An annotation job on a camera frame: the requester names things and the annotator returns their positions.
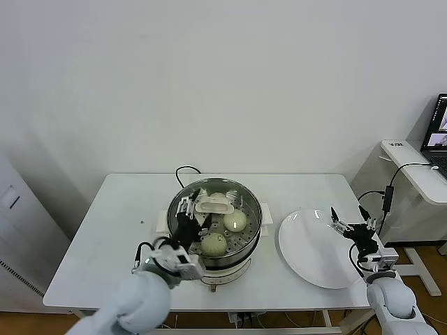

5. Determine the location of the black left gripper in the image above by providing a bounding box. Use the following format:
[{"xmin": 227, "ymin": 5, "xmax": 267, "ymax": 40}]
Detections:
[{"xmin": 170, "ymin": 188, "xmax": 214, "ymax": 253}]

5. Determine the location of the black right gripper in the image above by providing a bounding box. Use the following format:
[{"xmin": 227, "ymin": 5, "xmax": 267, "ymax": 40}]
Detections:
[{"xmin": 330, "ymin": 205, "xmax": 380, "ymax": 255}]

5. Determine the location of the glass lid with cream handle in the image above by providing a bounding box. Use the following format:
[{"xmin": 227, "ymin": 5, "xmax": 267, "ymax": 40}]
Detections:
[{"xmin": 167, "ymin": 178, "xmax": 263, "ymax": 259}]

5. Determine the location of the stainless steel steamer basket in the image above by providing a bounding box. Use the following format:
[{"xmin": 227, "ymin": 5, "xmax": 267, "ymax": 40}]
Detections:
[{"xmin": 155, "ymin": 178, "xmax": 273, "ymax": 261}]

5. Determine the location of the white round plate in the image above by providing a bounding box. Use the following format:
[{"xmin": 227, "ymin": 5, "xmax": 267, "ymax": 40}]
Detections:
[{"xmin": 278, "ymin": 208, "xmax": 367, "ymax": 290}]

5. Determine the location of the cream electric cooker base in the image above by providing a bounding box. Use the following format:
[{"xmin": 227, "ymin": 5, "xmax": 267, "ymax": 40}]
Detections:
[{"xmin": 159, "ymin": 225, "xmax": 272, "ymax": 293}]

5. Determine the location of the white side desk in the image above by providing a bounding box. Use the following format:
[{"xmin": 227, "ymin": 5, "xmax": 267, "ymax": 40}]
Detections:
[{"xmin": 351, "ymin": 139, "xmax": 447, "ymax": 297}]

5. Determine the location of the white power strip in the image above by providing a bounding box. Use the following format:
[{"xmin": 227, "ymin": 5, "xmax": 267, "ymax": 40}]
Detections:
[{"xmin": 228, "ymin": 312, "xmax": 261, "ymax": 329}]

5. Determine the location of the black laptop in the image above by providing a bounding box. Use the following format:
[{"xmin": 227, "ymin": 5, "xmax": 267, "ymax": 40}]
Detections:
[{"xmin": 420, "ymin": 92, "xmax": 447, "ymax": 167}]

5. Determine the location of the white cabinet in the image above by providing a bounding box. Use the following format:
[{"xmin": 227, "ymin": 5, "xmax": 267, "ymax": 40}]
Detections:
[{"xmin": 0, "ymin": 153, "xmax": 73, "ymax": 311}]

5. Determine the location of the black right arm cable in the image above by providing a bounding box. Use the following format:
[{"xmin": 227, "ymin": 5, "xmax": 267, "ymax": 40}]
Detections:
[{"xmin": 349, "ymin": 244, "xmax": 367, "ymax": 280}]

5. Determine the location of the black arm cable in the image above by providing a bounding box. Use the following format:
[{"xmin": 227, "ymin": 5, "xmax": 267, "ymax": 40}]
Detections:
[
  {"xmin": 133, "ymin": 241, "xmax": 156, "ymax": 271},
  {"xmin": 349, "ymin": 244, "xmax": 367, "ymax": 280}
]

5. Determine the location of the black power adapter with cable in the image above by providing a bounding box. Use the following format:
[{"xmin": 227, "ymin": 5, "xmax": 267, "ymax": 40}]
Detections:
[{"xmin": 356, "ymin": 163, "xmax": 439, "ymax": 238}]

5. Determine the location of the black cooker power cable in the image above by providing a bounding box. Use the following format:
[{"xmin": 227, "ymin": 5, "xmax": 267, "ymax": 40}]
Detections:
[{"xmin": 174, "ymin": 166, "xmax": 202, "ymax": 189}]

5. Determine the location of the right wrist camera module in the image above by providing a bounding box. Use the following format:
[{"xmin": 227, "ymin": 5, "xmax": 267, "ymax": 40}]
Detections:
[{"xmin": 358, "ymin": 248, "xmax": 400, "ymax": 275}]

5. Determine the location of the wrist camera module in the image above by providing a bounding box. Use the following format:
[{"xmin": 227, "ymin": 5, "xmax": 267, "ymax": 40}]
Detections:
[
  {"xmin": 358, "ymin": 248, "xmax": 400, "ymax": 275},
  {"xmin": 173, "ymin": 251, "xmax": 204, "ymax": 281}
]

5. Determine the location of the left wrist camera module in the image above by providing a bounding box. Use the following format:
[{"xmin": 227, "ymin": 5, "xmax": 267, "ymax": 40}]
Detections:
[{"xmin": 173, "ymin": 251, "xmax": 204, "ymax": 281}]

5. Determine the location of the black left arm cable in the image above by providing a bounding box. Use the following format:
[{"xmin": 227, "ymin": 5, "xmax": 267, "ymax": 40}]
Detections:
[{"xmin": 133, "ymin": 241, "xmax": 156, "ymax": 271}]

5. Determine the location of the white table frame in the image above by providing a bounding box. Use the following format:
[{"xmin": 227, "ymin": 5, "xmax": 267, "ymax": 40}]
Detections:
[{"xmin": 69, "ymin": 308, "xmax": 371, "ymax": 335}]

